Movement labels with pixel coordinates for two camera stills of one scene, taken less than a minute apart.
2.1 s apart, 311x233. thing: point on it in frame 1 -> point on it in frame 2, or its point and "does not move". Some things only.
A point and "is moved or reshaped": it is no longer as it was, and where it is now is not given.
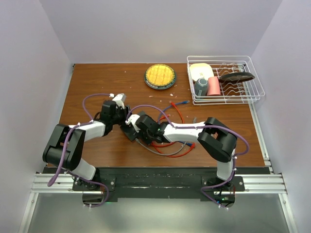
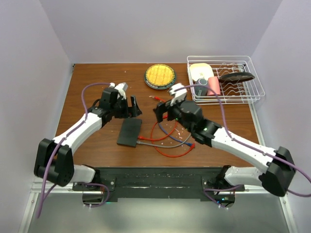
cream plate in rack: (200, 70) does not move
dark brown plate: (233, 77) does not move
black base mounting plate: (161, 183) does not move
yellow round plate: (160, 76) does not move
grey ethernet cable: (160, 153) is moved or reshaped
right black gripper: (139, 128) -> (163, 107)
